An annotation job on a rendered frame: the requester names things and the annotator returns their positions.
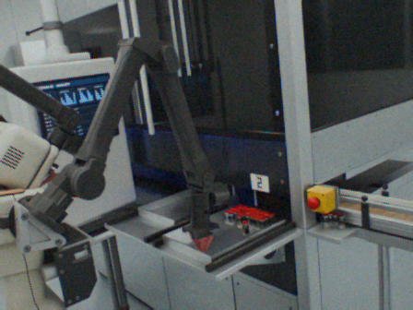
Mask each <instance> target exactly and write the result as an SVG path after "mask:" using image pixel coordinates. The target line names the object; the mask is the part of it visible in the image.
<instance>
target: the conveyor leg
mask: <svg viewBox="0 0 413 310"><path fill-rule="evenodd" d="M375 244H377V246H378V269H379V287H378V291H379V310H395V297H394V289H395V264H394V248H393V247H391V246H388V245H383V244H378V243H375Z"/></svg>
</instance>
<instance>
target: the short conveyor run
mask: <svg viewBox="0 0 413 310"><path fill-rule="evenodd" d="M387 188H388V185H387V184H384V185H383V189H384V191H382V196H381V197H380V196H376V195H372V194H364V193H361V192H356V191H348V190H345V189H340V195H345V196H348V197H343V196H340V195H338V196H339V206H338V208H336V209H334V210H331V211H332V212H333V213H338V214H344V215H345V218H344V219H345V225H347V226H350V227H356V228H359V234H358V235H355V236H354V237H358V238H360V239H363V240H368V241H371V242H374V243H378V244H383V245H388V246H391V247H393V248H398V249H401V250H407V251H409V252H411V253H413V209H409V208H413V202H411V201H406V200H403V199H395V198H391V197H389V191H386V189H387ZM354 197H358V198H354ZM359 198H361V199H359ZM368 199H369V200H373V201H377V202H372V201H369V200H368ZM380 202H382V203H380ZM390 204H392V205H390ZM395 205H399V206H403V207H406V208H401V207H399V206H395Z"/></svg>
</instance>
